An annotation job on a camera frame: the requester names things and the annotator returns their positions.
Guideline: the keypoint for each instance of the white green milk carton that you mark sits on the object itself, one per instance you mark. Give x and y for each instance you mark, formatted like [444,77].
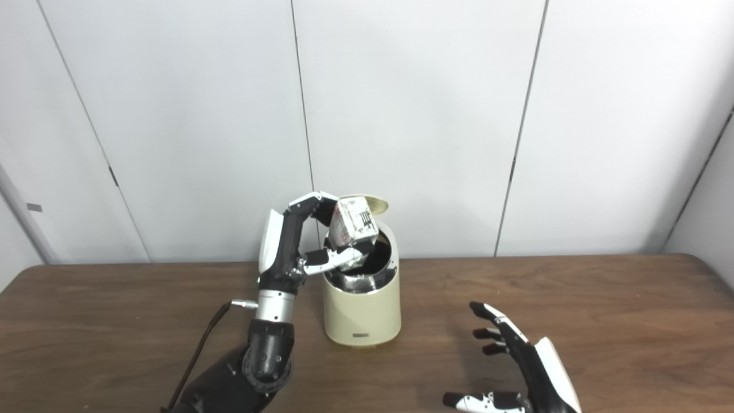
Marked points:
[352,223]

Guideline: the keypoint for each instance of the cream-colored bin body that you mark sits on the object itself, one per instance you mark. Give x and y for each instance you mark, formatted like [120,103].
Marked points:
[361,315]

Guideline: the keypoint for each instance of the round cream bin lid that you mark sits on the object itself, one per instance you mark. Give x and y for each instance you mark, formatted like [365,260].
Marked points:
[379,204]

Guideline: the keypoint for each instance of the black wall panel hinge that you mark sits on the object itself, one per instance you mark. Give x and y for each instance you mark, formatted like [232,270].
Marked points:
[113,176]

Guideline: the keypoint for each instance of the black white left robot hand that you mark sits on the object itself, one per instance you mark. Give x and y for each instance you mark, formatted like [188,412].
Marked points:
[284,252]

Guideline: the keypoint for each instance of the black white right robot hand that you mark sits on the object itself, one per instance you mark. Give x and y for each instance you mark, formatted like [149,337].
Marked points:
[542,378]

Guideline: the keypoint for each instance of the small gray wall tag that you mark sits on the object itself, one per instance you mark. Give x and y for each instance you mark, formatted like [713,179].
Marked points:
[34,207]

